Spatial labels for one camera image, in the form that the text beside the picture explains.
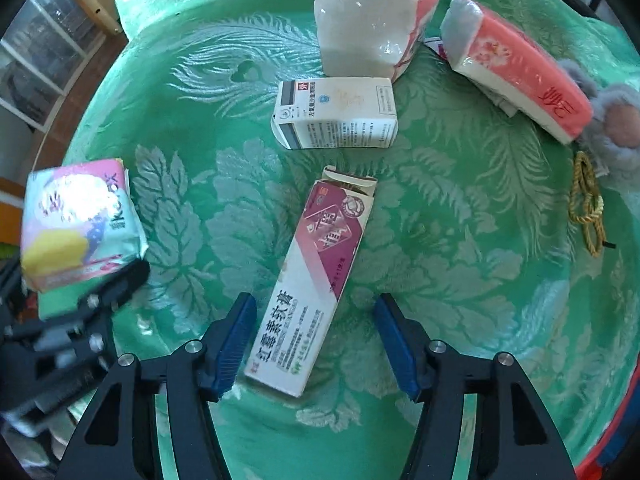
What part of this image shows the coral pink tissue pack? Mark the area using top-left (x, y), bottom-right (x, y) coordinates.
top-left (440, 0), bottom-right (593, 146)

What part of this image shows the glass door cabinet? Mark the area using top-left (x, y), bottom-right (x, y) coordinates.
top-left (0, 0), bottom-right (106, 133)

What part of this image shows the white tissue pack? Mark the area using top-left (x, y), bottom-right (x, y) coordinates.
top-left (314, 0), bottom-right (446, 83)

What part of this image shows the purple white ointment box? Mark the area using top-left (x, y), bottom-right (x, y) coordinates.
top-left (243, 165), bottom-right (377, 397)

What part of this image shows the white medicine box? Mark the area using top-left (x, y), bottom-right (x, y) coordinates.
top-left (271, 77), bottom-right (399, 151)

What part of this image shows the gold rope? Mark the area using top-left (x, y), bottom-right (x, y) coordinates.
top-left (569, 151), bottom-right (606, 259)

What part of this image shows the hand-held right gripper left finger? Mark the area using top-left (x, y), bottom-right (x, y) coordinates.
top-left (55, 292), bottom-right (258, 480)

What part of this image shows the pink sanitary pad packet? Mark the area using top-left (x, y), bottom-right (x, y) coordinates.
top-left (20, 157), bottom-right (148, 291)

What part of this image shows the grey plush toy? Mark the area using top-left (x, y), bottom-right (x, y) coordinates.
top-left (557, 57), bottom-right (640, 178)

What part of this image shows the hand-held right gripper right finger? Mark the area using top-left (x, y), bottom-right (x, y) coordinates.
top-left (372, 294), bottom-right (578, 480)

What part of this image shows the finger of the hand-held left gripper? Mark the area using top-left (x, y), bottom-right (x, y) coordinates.
top-left (42, 259), bottom-right (151, 361)

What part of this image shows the green patterned blanket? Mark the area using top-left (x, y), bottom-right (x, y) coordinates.
top-left (37, 0), bottom-right (640, 471)

